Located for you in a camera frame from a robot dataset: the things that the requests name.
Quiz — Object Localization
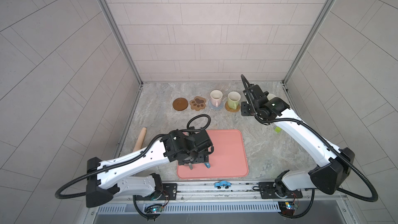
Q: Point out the white mug blue handle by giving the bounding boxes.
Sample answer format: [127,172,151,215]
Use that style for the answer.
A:
[267,93,276,101]

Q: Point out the woven rattan round coaster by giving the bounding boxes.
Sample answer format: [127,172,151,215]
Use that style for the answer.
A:
[224,102,240,113]

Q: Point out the white mug pink handle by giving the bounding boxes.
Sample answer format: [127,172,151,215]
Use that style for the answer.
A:
[210,90,223,108]

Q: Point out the brown wooden round coaster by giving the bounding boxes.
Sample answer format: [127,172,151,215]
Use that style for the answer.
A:
[172,97,189,111]

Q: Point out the blue knitted round coaster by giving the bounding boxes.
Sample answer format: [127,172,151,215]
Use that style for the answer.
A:
[209,99,223,111]

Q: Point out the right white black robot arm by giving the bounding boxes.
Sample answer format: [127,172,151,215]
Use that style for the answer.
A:
[241,76,378,202]

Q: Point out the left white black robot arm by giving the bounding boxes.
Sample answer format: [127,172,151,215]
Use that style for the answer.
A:
[55,129,214,208]

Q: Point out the pink rectangular tray mat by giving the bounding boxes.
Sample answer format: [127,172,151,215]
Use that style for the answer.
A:
[177,129,249,180]

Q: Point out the beige wooden cylinder object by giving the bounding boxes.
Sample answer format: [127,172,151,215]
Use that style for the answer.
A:
[133,127,147,152]

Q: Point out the cork paw print coaster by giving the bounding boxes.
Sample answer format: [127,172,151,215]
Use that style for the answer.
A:
[189,96,207,111]

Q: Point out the small blue toy car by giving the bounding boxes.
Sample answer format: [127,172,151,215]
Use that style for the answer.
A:
[214,180,231,189]

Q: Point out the left circuit board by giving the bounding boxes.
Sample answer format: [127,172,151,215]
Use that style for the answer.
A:
[145,204,164,214]

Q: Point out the circuit board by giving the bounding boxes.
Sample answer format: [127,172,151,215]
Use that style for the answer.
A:
[145,204,164,214]
[278,202,298,216]

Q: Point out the right circuit board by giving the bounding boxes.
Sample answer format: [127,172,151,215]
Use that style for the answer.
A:
[278,202,298,216]

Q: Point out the aluminium mounting rail frame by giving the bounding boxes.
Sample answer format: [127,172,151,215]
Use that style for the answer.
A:
[86,178,347,206]

